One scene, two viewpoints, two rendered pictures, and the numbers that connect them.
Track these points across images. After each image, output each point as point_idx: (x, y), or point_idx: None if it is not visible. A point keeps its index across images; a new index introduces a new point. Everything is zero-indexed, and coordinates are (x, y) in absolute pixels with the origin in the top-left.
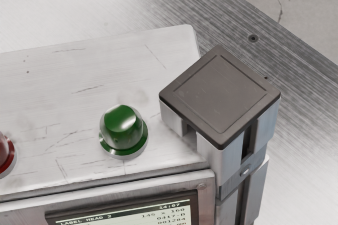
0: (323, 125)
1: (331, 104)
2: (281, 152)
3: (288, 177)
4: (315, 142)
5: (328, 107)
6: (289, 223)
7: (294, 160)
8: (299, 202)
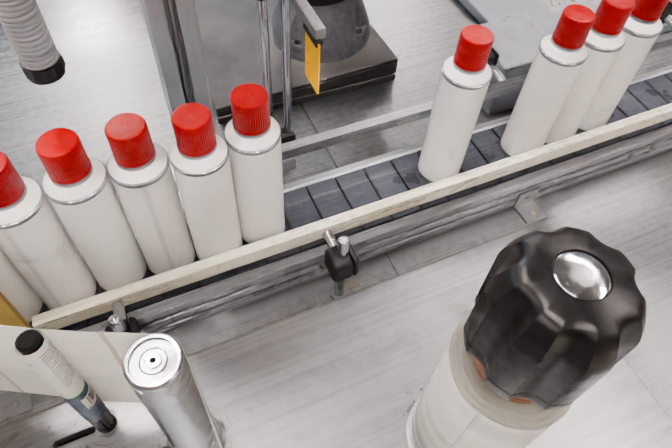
0: (68, 24)
1: (53, 11)
2: (66, 59)
3: (93, 63)
4: (78, 35)
5: (54, 14)
6: (135, 79)
7: (81, 54)
8: (122, 66)
